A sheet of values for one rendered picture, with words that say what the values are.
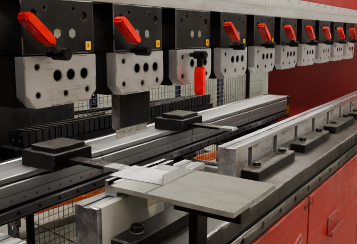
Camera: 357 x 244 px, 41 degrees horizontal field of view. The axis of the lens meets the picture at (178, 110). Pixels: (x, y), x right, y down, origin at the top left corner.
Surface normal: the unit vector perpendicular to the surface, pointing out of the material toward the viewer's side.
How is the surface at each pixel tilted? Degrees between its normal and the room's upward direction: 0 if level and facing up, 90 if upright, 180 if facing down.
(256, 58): 90
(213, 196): 0
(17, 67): 90
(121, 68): 90
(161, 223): 0
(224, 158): 90
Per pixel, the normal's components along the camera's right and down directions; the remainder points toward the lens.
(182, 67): 0.84, 0.08
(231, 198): 0.00, -0.99
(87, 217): -0.55, 0.13
